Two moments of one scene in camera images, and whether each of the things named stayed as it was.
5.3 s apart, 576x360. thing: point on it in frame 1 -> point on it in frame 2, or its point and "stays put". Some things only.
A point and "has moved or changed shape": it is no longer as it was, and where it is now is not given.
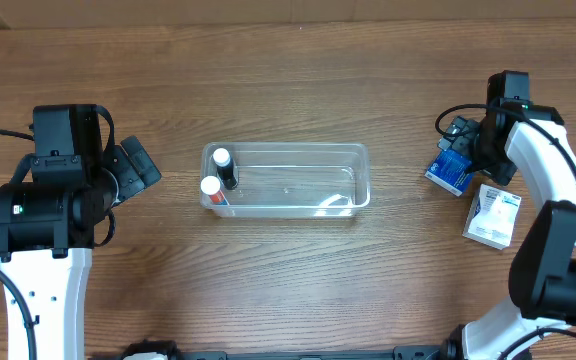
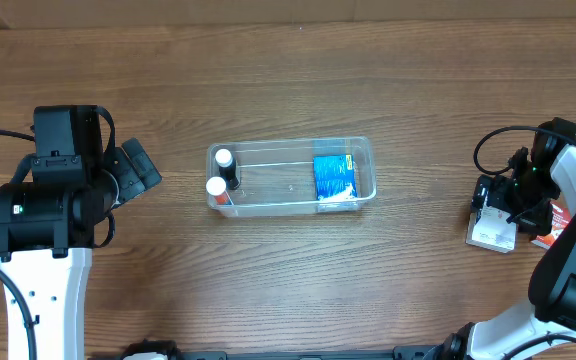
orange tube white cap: [210, 186] has moved or changed shape
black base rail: [451, 351] stays put
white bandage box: [493, 217] stays put
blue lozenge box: [450, 171] -> [335, 177]
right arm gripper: [459, 136] -> [510, 195]
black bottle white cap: [225, 168] stays put
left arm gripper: [131, 168] stays put
